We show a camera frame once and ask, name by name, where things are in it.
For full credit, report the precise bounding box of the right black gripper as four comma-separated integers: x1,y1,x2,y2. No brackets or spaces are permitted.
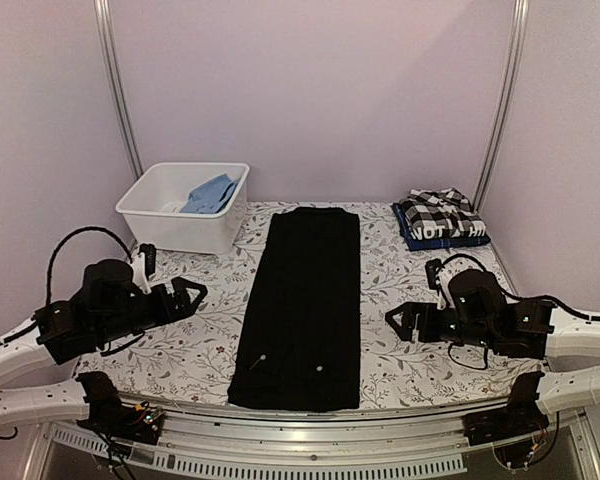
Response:
386,301,496,349

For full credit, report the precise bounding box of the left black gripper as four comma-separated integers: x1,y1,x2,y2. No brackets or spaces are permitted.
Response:
98,277,208,345

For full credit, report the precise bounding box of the black long sleeve shirt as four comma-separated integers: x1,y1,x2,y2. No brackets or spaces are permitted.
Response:
228,207,361,412

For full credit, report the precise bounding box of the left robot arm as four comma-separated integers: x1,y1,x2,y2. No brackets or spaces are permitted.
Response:
0,244,208,445

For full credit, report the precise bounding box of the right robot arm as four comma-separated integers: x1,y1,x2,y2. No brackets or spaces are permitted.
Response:
385,254,600,436

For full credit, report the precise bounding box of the dark blue folded shirt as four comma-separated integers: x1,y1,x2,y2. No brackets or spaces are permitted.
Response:
391,203,491,251

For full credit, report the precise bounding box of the white plastic bin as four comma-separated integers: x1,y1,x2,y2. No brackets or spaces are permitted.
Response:
115,162,250,254

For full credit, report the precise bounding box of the light blue shirt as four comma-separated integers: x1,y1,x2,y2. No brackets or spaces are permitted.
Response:
180,174,239,215

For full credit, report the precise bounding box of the black white checkered shirt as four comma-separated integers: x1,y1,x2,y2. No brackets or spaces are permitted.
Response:
398,188,487,241

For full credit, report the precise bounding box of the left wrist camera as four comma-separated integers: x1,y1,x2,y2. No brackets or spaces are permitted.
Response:
131,243,156,295

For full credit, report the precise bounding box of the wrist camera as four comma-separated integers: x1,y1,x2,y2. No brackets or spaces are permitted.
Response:
131,243,156,295
425,259,452,310

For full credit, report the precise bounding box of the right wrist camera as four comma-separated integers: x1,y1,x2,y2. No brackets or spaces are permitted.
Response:
425,259,452,310

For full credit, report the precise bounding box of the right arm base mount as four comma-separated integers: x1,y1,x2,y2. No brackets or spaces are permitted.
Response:
461,402,549,446

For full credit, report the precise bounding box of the aluminium front rail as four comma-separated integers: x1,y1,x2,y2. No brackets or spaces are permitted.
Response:
24,398,600,479

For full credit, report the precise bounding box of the left aluminium frame post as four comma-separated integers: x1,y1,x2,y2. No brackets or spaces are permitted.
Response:
93,0,144,179

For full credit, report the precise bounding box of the aluminium frame post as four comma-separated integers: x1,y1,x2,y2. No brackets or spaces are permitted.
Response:
93,0,144,179
481,0,531,171

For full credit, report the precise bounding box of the right aluminium frame post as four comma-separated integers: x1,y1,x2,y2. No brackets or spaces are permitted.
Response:
481,0,531,171

